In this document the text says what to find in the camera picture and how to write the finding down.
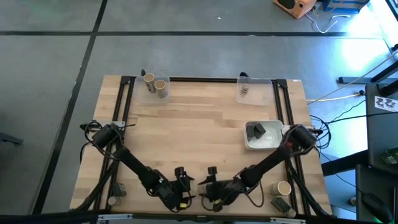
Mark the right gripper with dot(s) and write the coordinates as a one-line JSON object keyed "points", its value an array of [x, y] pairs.
{"points": [[219, 192]]}

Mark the orange wooden speaker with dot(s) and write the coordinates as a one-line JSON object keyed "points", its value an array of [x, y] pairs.
{"points": [[293, 6]]}

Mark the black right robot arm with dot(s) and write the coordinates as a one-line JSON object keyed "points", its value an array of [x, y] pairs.
{"points": [[267, 161]]}

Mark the black pepper tin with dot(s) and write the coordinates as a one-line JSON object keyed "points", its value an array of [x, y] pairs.
{"points": [[249, 132], [119, 188], [259, 130]]}

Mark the white plastic bin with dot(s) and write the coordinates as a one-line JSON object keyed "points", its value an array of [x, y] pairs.
{"points": [[267, 141]]}

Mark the clear plastic bin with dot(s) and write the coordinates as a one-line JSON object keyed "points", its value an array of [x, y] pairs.
{"points": [[261, 93], [143, 98]]}

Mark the white printed sticker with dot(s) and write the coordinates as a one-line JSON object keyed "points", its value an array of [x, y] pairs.
{"points": [[385, 103]]}

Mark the silver metal bracket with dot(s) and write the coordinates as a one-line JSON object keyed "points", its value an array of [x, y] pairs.
{"points": [[115, 216], [287, 220]]}

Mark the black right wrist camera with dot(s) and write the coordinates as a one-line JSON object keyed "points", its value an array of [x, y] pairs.
{"points": [[212, 170]]}

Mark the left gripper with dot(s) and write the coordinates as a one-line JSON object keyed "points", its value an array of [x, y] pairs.
{"points": [[178, 193]]}

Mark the blue box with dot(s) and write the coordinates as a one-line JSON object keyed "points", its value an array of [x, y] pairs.
{"points": [[345, 4]]}

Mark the small dark green block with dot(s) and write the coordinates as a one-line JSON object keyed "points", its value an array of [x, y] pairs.
{"points": [[280, 203]]}

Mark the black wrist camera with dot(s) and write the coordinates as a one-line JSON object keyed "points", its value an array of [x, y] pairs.
{"points": [[212, 170], [179, 171]]}

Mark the black aluminium table frame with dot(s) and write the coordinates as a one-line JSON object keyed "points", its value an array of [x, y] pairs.
{"points": [[202, 80]]}

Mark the black computer mouse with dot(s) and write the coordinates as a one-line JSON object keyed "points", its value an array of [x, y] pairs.
{"points": [[376, 210]]}

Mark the black table clamp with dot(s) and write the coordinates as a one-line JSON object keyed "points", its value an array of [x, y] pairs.
{"points": [[244, 74], [143, 72]]}

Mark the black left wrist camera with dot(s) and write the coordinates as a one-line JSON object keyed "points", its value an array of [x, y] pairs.
{"points": [[179, 171]]}

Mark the green circuit board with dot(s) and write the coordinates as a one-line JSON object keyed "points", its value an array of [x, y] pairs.
{"points": [[391, 157]]}

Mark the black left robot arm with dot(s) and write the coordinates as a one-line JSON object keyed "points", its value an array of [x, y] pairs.
{"points": [[133, 165]]}

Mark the small cork-top spice jar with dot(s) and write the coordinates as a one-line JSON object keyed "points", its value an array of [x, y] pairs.
{"points": [[291, 213], [244, 89], [113, 200]]}

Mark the black desk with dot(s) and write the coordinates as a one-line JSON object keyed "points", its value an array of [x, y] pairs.
{"points": [[382, 133]]}

